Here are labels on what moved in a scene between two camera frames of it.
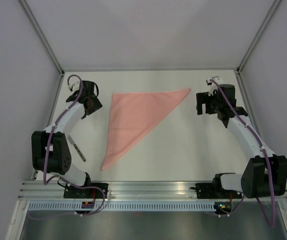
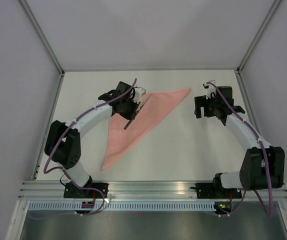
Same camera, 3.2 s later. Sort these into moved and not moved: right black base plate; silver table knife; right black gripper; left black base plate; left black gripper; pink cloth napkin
Moved: silver table knife; left black gripper
Not moved: pink cloth napkin; right black base plate; right black gripper; left black base plate
